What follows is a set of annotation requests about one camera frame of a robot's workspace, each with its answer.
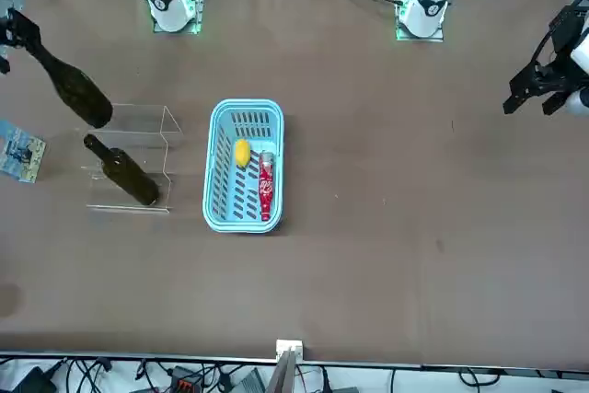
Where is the red cola bottle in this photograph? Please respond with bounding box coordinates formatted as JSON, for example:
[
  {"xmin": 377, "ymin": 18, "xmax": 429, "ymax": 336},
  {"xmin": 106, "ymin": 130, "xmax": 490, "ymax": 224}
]
[{"xmin": 257, "ymin": 150, "xmax": 277, "ymax": 223}]

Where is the aluminium frame post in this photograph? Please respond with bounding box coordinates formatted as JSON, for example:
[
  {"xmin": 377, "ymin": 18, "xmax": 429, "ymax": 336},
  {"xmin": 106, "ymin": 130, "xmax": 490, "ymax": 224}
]
[{"xmin": 268, "ymin": 348, "xmax": 298, "ymax": 393}]

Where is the light blue plastic basket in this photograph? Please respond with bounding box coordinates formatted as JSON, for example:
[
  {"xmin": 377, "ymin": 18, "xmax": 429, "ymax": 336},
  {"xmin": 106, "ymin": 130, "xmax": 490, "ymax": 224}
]
[{"xmin": 202, "ymin": 98, "xmax": 286, "ymax": 235}]

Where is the sloped-shouldered dark wine bottle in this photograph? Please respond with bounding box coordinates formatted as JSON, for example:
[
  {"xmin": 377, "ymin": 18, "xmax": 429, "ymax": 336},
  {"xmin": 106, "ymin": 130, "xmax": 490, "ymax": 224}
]
[{"xmin": 7, "ymin": 7, "xmax": 114, "ymax": 130}]

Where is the yellow lemon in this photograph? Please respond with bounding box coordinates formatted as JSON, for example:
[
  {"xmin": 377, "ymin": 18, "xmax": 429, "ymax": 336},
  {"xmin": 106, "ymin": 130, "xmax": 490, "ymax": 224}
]
[{"xmin": 234, "ymin": 138, "xmax": 252, "ymax": 168}]

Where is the straight-shouldered dark wine bottle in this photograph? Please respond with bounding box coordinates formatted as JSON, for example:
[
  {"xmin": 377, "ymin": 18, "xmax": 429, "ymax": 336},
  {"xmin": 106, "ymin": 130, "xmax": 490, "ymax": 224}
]
[{"xmin": 82, "ymin": 133, "xmax": 161, "ymax": 207}]

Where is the clear acrylic stepped shelf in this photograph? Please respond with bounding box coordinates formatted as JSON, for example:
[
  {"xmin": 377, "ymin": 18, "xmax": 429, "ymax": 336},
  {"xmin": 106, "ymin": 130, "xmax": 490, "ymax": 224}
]
[{"xmin": 79, "ymin": 103, "xmax": 186, "ymax": 215}]

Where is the orange black electronic module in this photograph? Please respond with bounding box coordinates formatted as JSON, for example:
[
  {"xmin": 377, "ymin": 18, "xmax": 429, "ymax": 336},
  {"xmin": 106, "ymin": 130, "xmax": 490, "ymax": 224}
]
[{"xmin": 171, "ymin": 366, "xmax": 204, "ymax": 393}]

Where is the white table edge bracket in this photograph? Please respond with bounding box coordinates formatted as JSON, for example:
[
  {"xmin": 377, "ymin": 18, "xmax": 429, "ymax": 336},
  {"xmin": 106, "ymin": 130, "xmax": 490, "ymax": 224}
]
[{"xmin": 275, "ymin": 338, "xmax": 306, "ymax": 363}]

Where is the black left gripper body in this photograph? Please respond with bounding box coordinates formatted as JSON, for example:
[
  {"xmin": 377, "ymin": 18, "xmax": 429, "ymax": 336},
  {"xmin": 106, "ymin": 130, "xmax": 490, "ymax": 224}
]
[{"xmin": 549, "ymin": 5, "xmax": 587, "ymax": 65}]

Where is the blue printed paper carton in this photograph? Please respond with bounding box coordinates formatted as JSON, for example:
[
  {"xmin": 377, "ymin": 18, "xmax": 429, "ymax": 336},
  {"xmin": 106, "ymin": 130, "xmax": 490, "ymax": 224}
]
[{"xmin": 0, "ymin": 118, "xmax": 48, "ymax": 183}]

